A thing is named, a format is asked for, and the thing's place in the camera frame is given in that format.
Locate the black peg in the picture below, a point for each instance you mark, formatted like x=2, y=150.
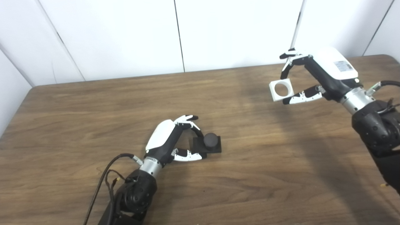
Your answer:
x=211, y=142

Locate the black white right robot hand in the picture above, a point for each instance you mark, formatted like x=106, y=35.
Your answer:
x=331, y=70

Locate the white square piece with hole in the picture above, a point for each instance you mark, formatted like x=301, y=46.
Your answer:
x=274, y=93

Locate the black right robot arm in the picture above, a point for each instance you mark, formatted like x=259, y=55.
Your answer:
x=378, y=131

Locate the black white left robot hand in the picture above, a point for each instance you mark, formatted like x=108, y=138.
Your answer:
x=162, y=137

